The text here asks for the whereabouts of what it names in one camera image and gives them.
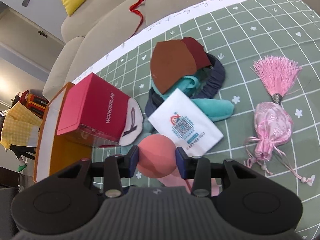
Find pink round ball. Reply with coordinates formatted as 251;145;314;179
137;134;177;179

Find light pink fabric piece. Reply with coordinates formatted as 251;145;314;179
157;168;220;196

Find teal felt cutout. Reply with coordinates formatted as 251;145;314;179
117;119;156;155

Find white tissue pack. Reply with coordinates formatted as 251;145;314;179
148;88;223;157

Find red lidded clear box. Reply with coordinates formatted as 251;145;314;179
56;73;130;148

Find teal fabric piece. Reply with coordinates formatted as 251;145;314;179
145;75;234;122

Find navy blue fabric band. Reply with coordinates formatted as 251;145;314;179
145;53;226;117

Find red orange stools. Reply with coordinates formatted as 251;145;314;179
11;90;49;119

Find yellow checked covered table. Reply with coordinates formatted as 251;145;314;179
1;102;42;149

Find dark red felt piece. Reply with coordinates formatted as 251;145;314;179
182;37;211;70

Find brown felt piece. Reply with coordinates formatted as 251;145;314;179
150;40;196;94

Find pink tassel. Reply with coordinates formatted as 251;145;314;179
253;56;302;104

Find beige sofa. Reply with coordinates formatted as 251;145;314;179
42;0;320;100

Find green grid tablecloth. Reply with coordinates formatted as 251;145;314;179
72;0;320;239

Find pink satin drawstring pouch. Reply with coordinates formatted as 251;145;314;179
244;102;315;186

